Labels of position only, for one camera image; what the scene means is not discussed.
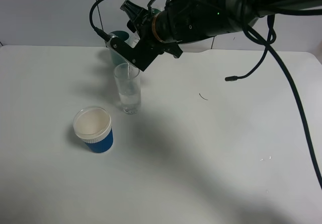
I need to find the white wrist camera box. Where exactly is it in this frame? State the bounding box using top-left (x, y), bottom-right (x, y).
top-left (107, 35), bottom-right (163, 71)

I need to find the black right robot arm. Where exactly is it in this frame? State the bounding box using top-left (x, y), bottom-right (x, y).
top-left (121, 0), bottom-right (321, 57)

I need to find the tall clear glass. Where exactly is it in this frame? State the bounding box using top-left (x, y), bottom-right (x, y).
top-left (114, 63), bottom-right (141, 114)

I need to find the blue white ribbed cup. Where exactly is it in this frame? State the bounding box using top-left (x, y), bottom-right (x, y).
top-left (72, 106), bottom-right (114, 153)

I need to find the black camera cable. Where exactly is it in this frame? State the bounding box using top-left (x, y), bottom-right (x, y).
top-left (89, 0), bottom-right (322, 197)

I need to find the teal green cup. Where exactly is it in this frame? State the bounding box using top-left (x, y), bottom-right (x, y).
top-left (105, 31), bottom-right (130, 66)

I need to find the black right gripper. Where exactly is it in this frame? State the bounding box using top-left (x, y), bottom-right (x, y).
top-left (120, 0), bottom-right (183, 58)

